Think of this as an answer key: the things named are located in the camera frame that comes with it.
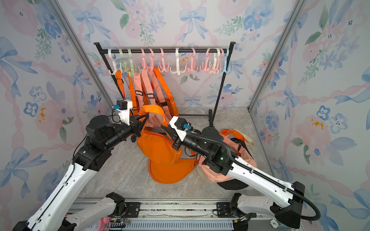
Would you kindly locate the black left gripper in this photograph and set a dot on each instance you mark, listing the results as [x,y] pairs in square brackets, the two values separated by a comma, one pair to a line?
[136,125]

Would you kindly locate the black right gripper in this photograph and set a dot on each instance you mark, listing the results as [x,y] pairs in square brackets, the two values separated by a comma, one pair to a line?
[178,143]

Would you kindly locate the orange sling bag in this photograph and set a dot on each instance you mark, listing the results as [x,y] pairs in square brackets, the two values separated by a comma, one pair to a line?
[171,174]
[155,146]

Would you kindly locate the pink crossbody bag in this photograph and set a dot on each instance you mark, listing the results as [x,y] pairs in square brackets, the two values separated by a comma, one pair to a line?
[219,161]

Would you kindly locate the beige crossbody bag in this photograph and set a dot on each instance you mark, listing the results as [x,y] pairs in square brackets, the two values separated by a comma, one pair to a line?
[207,175]

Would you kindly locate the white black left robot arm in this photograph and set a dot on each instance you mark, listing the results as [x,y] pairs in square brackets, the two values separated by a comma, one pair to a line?
[102,137]

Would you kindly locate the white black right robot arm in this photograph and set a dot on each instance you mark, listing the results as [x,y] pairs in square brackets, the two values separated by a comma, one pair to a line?
[283,200]

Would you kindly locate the white plastic hook left end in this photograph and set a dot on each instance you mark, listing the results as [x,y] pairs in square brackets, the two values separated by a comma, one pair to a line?
[112,58]

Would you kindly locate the white plastic hook middle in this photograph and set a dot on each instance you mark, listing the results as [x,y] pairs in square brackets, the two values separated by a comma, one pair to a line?
[178,71]

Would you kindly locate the light blue plastic hook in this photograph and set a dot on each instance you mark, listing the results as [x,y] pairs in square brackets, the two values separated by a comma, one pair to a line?
[225,66]

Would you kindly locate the black metal garment rack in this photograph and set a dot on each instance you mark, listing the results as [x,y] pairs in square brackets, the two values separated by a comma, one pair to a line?
[212,113]

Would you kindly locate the pink alarm clock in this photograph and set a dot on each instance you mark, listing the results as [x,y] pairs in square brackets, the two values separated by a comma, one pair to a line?
[104,224]

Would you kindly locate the white poker chips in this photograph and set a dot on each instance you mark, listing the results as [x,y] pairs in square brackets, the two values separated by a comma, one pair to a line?
[274,223]

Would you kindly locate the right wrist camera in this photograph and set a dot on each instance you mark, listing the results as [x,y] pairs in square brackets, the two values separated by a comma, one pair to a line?
[181,126]

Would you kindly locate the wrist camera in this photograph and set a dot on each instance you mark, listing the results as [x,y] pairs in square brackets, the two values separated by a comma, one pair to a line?
[181,126]
[124,107]

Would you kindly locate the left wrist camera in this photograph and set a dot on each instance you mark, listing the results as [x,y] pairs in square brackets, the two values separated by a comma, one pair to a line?
[124,107]

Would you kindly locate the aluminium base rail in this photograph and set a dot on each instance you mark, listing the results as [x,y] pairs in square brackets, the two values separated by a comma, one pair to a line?
[188,215]

